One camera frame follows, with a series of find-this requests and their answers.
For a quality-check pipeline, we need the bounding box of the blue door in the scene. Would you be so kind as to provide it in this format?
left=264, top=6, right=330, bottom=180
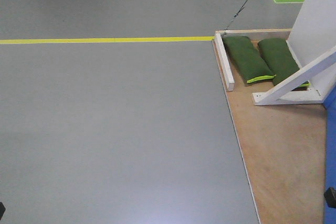
left=323, top=89, right=335, bottom=223

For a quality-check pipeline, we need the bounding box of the green sandbag left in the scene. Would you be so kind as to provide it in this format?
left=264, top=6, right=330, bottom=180
left=222, top=36, right=276, bottom=84

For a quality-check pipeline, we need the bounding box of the right wooden platform board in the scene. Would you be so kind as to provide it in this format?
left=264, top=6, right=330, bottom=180
left=212, top=28, right=329, bottom=224

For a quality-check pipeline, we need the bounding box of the white wooden support brace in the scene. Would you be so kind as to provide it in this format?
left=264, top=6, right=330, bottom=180
left=253, top=0, right=335, bottom=105

